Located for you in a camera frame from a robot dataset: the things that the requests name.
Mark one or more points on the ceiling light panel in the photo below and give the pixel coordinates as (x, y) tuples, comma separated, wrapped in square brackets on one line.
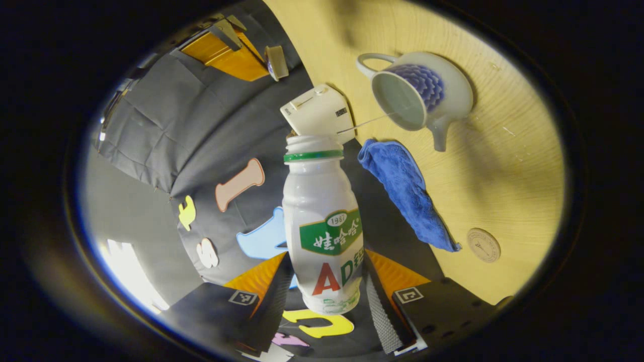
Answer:
[(131, 274)]

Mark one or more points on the white blue teacup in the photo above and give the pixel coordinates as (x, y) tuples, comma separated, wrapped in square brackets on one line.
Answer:
[(448, 100)]

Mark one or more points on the white plastic water bottle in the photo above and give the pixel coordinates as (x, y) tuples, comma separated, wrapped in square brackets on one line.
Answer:
[(322, 201)]

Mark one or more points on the white toaster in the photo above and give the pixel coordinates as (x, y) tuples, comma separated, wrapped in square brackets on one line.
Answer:
[(317, 110)]

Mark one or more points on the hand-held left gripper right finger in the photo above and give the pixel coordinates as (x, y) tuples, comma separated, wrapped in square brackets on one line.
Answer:
[(380, 317)]

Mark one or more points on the blue towel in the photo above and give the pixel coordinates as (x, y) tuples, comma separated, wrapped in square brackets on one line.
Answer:
[(402, 191)]

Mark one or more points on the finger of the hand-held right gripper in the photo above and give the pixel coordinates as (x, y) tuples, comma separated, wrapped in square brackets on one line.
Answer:
[(241, 65), (216, 48)]

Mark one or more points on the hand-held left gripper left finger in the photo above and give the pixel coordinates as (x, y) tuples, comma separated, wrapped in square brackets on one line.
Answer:
[(274, 296)]

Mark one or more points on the round wooden coaster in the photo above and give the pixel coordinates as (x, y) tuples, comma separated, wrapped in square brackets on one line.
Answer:
[(483, 245)]

